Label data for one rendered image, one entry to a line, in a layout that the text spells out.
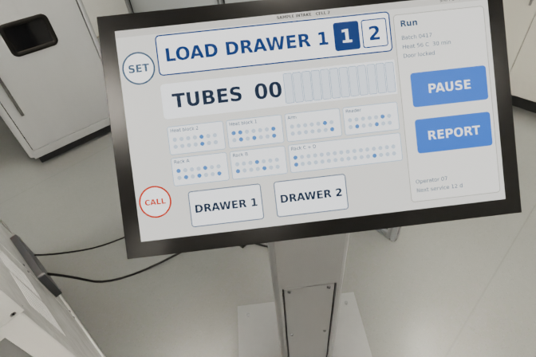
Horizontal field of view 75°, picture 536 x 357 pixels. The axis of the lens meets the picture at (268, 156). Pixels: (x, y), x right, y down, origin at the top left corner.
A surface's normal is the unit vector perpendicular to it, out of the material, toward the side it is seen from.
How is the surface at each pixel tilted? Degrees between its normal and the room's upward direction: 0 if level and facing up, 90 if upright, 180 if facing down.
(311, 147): 50
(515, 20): 90
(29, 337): 90
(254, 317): 5
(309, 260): 90
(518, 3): 90
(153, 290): 0
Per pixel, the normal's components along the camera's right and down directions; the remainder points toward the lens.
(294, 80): 0.03, 0.03
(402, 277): -0.07, -0.74
